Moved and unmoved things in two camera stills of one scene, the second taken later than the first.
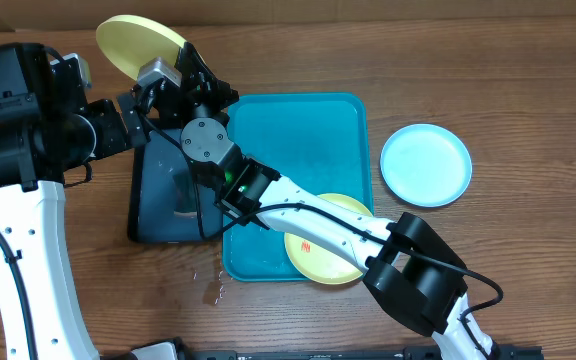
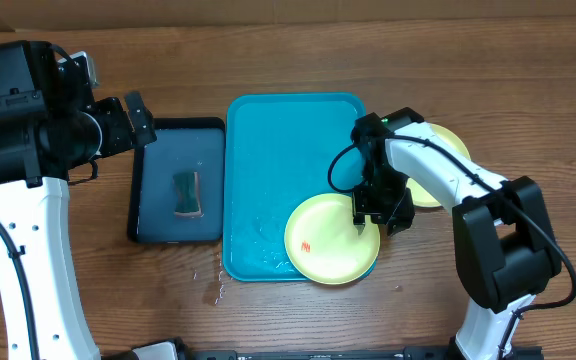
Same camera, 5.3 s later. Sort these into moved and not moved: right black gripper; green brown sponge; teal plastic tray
Moved: right black gripper
Not moved: green brown sponge; teal plastic tray
